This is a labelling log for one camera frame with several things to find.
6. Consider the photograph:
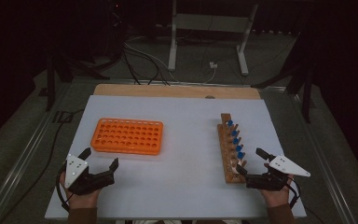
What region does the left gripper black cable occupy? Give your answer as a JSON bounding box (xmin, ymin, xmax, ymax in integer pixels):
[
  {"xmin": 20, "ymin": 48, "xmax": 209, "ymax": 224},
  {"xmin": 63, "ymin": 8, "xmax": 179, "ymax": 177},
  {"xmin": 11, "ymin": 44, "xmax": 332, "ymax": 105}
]
[{"xmin": 55, "ymin": 164, "xmax": 73, "ymax": 213}]

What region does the long black floor cable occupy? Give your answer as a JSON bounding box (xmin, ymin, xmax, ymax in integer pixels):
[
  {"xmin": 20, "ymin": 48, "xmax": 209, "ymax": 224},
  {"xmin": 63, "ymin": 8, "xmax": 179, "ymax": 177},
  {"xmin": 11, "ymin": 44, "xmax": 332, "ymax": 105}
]
[{"xmin": 0, "ymin": 108, "xmax": 86, "ymax": 224}]

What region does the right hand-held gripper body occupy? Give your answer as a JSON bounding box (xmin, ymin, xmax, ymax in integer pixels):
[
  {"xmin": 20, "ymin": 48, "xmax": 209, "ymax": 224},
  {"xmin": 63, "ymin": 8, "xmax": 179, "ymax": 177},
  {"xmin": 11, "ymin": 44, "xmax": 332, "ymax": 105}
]
[{"xmin": 245, "ymin": 154, "xmax": 311, "ymax": 191}]

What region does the person's right hand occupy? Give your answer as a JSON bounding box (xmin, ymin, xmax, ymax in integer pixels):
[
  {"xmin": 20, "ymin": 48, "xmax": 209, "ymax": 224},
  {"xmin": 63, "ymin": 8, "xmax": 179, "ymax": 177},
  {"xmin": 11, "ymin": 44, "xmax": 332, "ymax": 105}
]
[{"xmin": 260, "ymin": 175, "xmax": 295, "ymax": 209}]

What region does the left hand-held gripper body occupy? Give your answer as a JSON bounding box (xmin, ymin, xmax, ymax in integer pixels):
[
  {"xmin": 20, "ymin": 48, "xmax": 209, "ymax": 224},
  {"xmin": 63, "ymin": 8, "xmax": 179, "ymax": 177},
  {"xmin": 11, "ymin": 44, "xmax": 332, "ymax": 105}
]
[{"xmin": 64, "ymin": 153, "xmax": 116, "ymax": 196}]

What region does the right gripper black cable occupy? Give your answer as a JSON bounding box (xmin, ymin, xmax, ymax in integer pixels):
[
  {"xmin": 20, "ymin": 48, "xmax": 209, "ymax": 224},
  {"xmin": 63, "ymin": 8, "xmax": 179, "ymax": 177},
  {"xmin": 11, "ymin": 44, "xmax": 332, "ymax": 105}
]
[{"xmin": 287, "ymin": 178, "xmax": 302, "ymax": 209}]

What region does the white plug with cable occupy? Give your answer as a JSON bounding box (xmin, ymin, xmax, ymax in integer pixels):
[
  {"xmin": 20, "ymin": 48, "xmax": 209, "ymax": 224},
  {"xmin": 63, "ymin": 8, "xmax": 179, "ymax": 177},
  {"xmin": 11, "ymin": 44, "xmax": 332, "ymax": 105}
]
[{"xmin": 202, "ymin": 61, "xmax": 219, "ymax": 84}]

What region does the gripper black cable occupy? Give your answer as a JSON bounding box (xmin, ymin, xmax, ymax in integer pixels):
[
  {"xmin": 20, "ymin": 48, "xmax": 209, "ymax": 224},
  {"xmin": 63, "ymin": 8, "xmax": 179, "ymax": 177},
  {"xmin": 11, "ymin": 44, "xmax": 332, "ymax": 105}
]
[
  {"xmin": 287, "ymin": 178, "xmax": 302, "ymax": 209},
  {"xmin": 55, "ymin": 164, "xmax": 73, "ymax": 213}
]

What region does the aluminium frame rail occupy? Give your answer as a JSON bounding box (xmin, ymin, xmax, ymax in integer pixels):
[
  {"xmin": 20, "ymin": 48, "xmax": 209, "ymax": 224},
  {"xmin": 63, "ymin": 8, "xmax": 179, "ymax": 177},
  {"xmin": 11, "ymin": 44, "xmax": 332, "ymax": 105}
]
[
  {"xmin": 288, "ymin": 92, "xmax": 358, "ymax": 224},
  {"xmin": 0, "ymin": 83, "xmax": 73, "ymax": 224}
]

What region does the white table mat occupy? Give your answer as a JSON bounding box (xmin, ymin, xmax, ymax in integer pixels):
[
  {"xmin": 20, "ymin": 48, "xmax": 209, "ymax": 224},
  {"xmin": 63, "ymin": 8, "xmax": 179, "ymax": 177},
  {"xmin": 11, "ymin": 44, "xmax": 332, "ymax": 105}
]
[{"xmin": 44, "ymin": 94, "xmax": 308, "ymax": 220}]

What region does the black tripod stand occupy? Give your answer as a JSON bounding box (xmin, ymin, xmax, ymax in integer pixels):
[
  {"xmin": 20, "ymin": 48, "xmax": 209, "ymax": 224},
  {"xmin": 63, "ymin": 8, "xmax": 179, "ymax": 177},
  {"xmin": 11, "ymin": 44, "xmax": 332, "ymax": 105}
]
[
  {"xmin": 251, "ymin": 59, "xmax": 314, "ymax": 124},
  {"xmin": 45, "ymin": 46, "xmax": 111, "ymax": 112}
]

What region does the white floor cable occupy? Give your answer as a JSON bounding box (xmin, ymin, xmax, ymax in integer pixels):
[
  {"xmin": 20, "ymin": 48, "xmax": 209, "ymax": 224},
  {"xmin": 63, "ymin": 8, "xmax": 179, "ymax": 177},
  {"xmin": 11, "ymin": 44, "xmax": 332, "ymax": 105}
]
[{"xmin": 124, "ymin": 41, "xmax": 181, "ymax": 83}]

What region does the orange plastic tube rack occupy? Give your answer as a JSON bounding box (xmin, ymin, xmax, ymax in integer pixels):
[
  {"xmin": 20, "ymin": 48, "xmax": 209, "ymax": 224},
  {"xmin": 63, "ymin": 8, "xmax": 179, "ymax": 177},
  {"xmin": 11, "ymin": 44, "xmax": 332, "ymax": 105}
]
[{"xmin": 90, "ymin": 118, "xmax": 164, "ymax": 156}]

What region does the wooden test tube rack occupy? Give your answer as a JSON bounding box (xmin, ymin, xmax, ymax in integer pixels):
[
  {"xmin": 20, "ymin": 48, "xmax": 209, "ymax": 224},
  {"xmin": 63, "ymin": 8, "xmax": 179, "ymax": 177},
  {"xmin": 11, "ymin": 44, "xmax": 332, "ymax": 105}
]
[{"xmin": 216, "ymin": 112, "xmax": 249, "ymax": 185}]

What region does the grey metal stand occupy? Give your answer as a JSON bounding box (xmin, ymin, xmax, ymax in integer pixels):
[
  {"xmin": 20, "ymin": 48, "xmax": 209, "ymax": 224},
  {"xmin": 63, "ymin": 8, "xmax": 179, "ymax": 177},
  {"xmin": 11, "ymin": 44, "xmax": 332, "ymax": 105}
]
[{"xmin": 167, "ymin": 0, "xmax": 259, "ymax": 77}]

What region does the person's left hand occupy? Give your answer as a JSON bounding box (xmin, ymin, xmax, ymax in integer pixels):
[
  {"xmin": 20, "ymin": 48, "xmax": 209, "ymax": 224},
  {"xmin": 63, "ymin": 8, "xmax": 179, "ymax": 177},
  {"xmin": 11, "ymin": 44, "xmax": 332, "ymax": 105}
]
[{"xmin": 59, "ymin": 172, "xmax": 103, "ymax": 210}]

